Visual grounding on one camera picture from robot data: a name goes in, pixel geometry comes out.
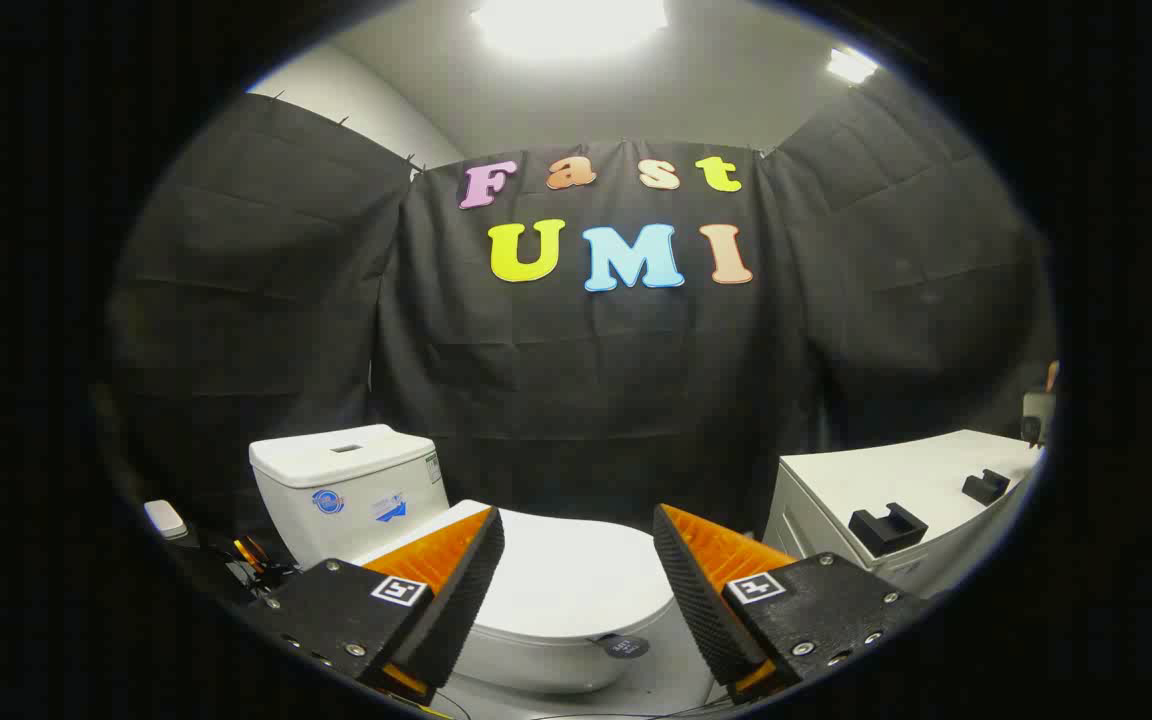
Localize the small white object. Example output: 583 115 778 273
144 499 189 541

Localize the large ceiling light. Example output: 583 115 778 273
471 0 667 56

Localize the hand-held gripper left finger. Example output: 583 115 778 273
236 505 507 706

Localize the orange black tool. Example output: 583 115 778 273
226 535 282 591

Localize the black plastic holder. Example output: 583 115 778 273
962 468 1012 506
848 503 929 557

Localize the black backdrop cloth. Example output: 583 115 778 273
101 90 1059 561

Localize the small ceiling light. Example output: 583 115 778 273
828 47 879 84

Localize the white toilet lid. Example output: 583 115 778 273
356 500 677 641

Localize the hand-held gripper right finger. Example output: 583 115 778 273
652 503 932 706

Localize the white toilet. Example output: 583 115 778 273
249 424 677 696

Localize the white cabinet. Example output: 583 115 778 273
764 430 1045 601

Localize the small grey object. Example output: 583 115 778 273
1021 360 1059 448

